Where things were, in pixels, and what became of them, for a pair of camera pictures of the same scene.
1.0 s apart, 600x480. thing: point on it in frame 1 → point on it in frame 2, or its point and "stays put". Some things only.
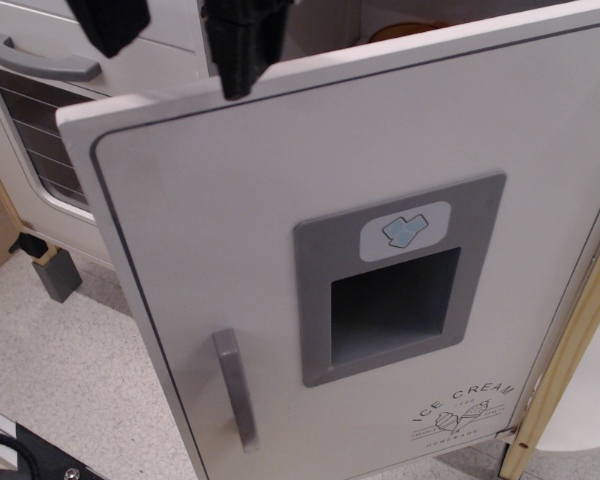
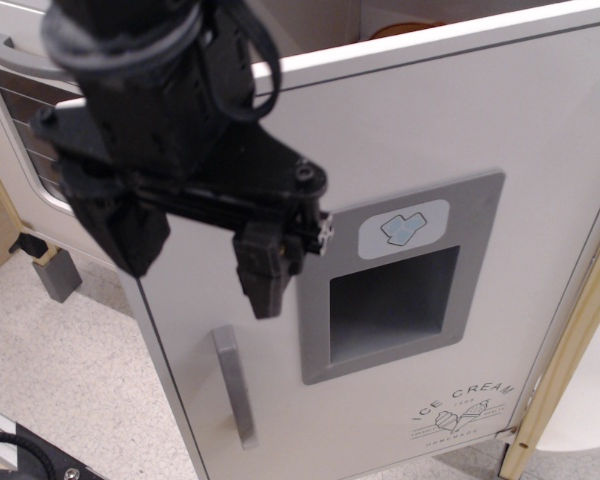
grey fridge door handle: [229, 357] stays put
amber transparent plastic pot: [399, 30] stays put
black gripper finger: [247, 36] → [267, 256]
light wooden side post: [581, 327] stays put
